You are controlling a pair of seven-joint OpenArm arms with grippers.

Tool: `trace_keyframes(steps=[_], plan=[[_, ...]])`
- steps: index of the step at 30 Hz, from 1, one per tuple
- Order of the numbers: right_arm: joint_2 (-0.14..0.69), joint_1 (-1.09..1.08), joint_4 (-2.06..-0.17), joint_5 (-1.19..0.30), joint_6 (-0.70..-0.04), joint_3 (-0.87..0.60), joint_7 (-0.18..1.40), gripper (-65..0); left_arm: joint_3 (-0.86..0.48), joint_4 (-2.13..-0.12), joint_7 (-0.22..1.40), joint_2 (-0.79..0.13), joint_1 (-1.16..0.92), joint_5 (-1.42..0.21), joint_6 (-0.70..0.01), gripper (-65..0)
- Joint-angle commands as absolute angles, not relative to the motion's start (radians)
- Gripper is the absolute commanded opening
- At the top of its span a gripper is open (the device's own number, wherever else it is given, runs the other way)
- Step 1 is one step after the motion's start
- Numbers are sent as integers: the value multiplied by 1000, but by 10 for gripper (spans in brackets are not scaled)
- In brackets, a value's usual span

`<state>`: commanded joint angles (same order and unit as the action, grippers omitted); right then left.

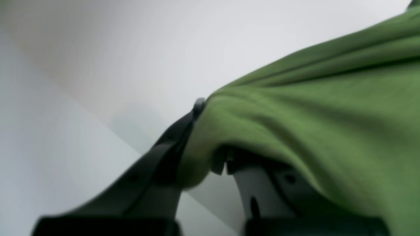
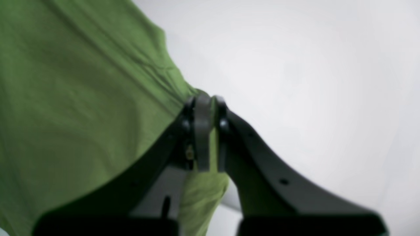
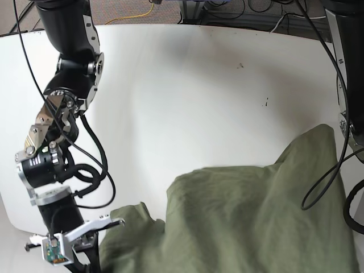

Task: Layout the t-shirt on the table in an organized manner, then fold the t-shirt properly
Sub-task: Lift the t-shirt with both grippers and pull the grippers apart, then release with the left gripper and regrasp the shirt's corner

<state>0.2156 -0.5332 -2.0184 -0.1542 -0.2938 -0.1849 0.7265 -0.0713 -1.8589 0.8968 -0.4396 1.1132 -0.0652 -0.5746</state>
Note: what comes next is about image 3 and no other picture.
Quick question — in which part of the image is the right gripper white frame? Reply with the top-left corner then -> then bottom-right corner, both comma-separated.
24,215 -> 125,273

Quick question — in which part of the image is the olive green t-shirt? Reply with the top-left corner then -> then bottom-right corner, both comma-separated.
100,125 -> 359,272

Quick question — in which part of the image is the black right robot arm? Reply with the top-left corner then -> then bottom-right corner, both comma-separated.
15,1 -> 124,272

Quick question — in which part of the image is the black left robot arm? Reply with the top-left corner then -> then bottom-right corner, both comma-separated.
321,1 -> 363,151

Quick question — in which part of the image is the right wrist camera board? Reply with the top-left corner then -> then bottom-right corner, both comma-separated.
41,233 -> 74,266

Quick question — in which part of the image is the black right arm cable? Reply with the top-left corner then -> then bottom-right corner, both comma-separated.
13,0 -> 117,210

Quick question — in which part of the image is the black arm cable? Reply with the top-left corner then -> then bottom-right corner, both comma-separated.
292,0 -> 364,231
13,0 -> 117,210

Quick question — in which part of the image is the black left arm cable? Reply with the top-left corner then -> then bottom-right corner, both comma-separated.
292,0 -> 364,231

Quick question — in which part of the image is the yellow cable on floor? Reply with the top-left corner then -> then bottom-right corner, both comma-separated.
105,2 -> 156,26

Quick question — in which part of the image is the white cable on floor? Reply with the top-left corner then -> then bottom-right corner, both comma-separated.
269,14 -> 328,34

